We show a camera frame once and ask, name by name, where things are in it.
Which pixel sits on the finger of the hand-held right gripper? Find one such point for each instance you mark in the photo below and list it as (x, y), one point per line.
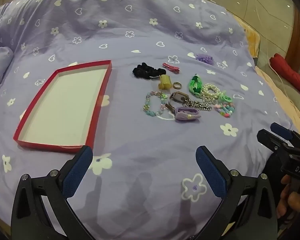
(270, 140)
(281, 130)

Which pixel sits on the yellow hair claw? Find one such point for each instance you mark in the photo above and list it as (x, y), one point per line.
(165, 82)

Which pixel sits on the green braided scrunchie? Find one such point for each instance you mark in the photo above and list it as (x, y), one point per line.
(194, 85)

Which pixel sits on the person's right hand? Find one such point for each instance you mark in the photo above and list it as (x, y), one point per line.
(286, 202)

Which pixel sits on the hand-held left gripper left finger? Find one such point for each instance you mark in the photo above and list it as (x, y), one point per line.
(77, 172)

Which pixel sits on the black scrunchie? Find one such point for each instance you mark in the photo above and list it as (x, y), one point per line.
(143, 71)

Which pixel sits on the red cloth bundle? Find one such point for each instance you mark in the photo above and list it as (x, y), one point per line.
(288, 72)

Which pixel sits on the purple floral bedspread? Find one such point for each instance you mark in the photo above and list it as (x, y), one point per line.
(140, 30)

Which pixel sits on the orange patterned sheet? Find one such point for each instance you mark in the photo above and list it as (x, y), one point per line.
(253, 40)

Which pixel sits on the purple scrunchie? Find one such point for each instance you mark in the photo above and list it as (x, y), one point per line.
(204, 58)

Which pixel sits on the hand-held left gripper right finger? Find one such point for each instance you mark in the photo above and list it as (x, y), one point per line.
(211, 170)

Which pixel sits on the red cardboard box tray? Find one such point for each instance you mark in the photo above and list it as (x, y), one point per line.
(62, 107)

